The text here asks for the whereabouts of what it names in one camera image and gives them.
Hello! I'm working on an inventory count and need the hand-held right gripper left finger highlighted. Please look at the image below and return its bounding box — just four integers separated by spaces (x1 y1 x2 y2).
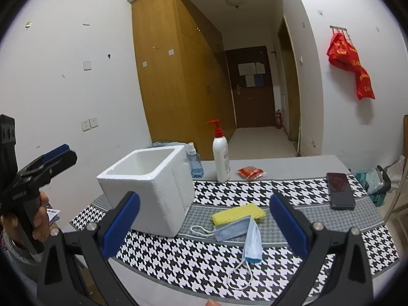
36 190 141 306

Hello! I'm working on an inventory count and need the person's left hand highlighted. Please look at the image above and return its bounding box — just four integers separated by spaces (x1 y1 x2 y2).
0 192 51 250

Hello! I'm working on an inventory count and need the white foam box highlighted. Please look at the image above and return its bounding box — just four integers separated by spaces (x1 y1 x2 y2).
96 145 196 238

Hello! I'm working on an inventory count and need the black strap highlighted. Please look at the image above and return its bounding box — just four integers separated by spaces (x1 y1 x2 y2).
376 165 391 195

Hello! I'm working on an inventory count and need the wooden side door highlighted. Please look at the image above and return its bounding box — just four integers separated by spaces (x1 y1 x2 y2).
277 16 302 157

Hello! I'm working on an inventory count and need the wooden wardrobe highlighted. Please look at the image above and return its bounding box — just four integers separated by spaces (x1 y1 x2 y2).
131 0 236 161

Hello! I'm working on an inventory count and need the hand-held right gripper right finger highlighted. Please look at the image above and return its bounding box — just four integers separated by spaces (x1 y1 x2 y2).
269 192 374 306

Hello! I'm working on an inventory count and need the dark brown entry door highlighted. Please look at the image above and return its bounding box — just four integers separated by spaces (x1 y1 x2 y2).
225 46 275 130

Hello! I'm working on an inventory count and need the blue spray bottle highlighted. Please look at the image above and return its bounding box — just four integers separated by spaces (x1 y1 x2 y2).
186 142 204 178

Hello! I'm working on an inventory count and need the grey-blue cloth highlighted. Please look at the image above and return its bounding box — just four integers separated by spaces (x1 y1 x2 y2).
151 140 187 149

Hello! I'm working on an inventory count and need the red snack packet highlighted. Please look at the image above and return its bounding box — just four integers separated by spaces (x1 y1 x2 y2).
236 166 266 180

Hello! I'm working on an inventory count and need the white pump bottle red top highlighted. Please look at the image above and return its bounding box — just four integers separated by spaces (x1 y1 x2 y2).
206 119 231 183

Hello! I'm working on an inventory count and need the black smartphone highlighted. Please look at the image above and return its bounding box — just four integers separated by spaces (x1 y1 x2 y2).
326 172 356 211

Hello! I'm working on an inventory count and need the houndstooth tablecloth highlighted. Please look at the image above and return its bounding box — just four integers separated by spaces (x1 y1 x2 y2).
68 155 400 303

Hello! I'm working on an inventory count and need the red hanging bag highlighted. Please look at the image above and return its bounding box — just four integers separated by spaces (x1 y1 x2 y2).
327 32 376 100

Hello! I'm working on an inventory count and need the grey face mask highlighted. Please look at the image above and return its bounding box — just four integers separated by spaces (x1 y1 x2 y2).
190 217 256 241

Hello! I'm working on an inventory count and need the teal cardboard box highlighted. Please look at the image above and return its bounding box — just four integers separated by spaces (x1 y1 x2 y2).
355 168 388 207

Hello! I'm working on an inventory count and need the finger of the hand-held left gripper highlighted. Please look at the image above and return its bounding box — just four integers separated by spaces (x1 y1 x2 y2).
31 150 78 185
17 143 71 175

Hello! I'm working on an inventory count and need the yellow sponge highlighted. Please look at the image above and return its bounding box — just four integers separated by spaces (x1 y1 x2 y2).
211 203 266 226

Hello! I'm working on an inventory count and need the person's left forearm grey sleeve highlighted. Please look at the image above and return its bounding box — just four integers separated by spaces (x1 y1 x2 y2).
0 233 48 297

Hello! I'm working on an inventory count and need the blue face mask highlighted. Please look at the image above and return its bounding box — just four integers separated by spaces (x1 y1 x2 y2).
227 218 263 290

